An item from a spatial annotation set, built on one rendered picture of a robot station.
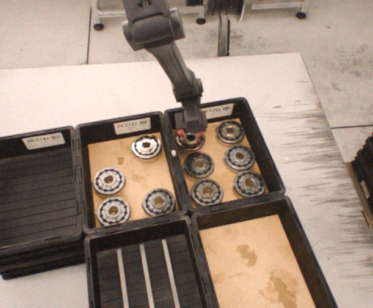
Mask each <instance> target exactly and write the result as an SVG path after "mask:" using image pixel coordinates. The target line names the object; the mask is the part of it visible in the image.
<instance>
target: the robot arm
mask: <svg viewBox="0 0 373 308"><path fill-rule="evenodd" d="M122 1H123V6H124V8H125V13H126V17H127V21H124V22H122V29H123V34H124V37H125V39H126V41H127V43H129V45H130V46H131V48H132V49H133V51H140V50H142V49H146V51H147V52H148V53H151V54H152V55H153V56H154V57H155V58H156V60H157V61H158V62H159V64H160V66H161V68H162V69H163V70H164V71H165V73H166V75H167V77H168V79H169V80H170V82H171V86H172V89H173V94H174V96H175V99H176V102H177V103H182V109H183V113H176V114H175V120H176V130H177V131H178V134H179V135H180V136H182V137H183V140H184V132H185V133H190V134H197V138H198V137H199V136H201V135H202V134H204V133H205V132H206V128H207V127H208V123H207V119H206V113H205V111H202V109H201V98H202V96H203V94H202V93H203V92H204V90H203V83H202V80H201V78H196V76H195V73H194V71H192V70H190V69H188V68H187V67H186V64H185V62H184V59H183V57H182V55H181V54H180V52H179V49H178V47H177V45H176V42H175V41H176V40H179V39H183V38H186V36H185V32H184V26H183V21H182V18H181V16H180V14H179V11H178V7H172V8H170V9H169V6H168V2H167V0H122ZM146 2H148V6H147V4H146Z"/></svg>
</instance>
